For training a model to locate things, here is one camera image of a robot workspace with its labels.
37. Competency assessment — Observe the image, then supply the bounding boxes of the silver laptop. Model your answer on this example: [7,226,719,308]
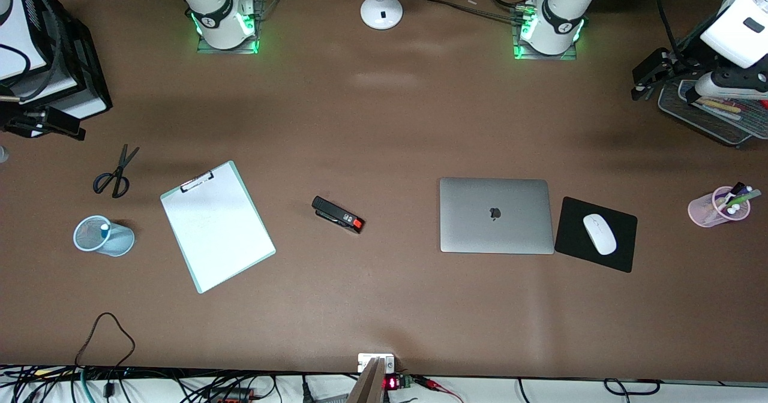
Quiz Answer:
[439,178,555,255]

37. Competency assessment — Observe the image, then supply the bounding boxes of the white paper stack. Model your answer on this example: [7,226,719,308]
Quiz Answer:
[57,94,111,120]
[17,78,80,99]
[0,1,50,81]

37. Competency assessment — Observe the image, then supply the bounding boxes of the black stacked paper tray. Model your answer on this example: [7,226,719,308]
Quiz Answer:
[0,0,113,139]

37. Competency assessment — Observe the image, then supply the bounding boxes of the black scissors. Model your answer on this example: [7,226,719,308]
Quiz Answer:
[92,144,140,199]

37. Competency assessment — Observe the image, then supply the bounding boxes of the blue mesh pen cup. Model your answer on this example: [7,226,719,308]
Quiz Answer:
[73,215,136,257]

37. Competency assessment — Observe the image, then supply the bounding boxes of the pink translucent pen cup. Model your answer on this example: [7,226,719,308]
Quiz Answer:
[688,186,752,228]

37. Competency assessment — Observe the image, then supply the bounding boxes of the white computer mouse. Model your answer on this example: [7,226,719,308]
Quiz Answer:
[583,213,617,256]

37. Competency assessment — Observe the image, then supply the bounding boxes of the black mouse pad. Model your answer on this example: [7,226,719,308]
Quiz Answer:
[554,197,638,273]

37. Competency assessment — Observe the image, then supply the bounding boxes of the white paper sheet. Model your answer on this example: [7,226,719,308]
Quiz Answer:
[161,164,274,291]

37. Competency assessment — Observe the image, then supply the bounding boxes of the light green clipboard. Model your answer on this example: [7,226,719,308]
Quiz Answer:
[160,160,277,294]

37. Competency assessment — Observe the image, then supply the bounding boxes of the white desk lamp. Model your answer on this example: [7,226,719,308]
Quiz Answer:
[360,0,404,31]

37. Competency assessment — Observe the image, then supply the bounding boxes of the black stapler with red end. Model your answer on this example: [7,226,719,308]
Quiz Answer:
[311,196,365,234]

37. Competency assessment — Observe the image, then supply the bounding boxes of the black power strip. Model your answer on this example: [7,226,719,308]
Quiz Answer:
[204,387,254,403]

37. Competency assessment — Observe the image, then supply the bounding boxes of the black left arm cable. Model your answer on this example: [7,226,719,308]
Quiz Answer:
[655,0,682,63]

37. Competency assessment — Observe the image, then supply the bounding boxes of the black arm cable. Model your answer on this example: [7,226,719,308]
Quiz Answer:
[655,0,682,63]
[0,0,62,101]

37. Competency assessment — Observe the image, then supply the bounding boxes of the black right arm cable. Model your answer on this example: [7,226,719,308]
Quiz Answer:
[0,0,62,101]

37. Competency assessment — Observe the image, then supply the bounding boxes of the thin black looped cable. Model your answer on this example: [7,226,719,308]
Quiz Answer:
[74,312,136,371]

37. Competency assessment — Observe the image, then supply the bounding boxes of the black coiled cable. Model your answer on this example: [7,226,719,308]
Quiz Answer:
[602,378,662,396]

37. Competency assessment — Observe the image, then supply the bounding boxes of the red wire pair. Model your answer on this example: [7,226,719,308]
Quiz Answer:
[417,377,464,403]

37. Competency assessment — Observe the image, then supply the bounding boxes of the white mounting bracket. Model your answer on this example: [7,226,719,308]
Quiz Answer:
[358,353,395,374]

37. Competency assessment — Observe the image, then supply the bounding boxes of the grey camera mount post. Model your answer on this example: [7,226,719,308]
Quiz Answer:
[347,358,386,403]

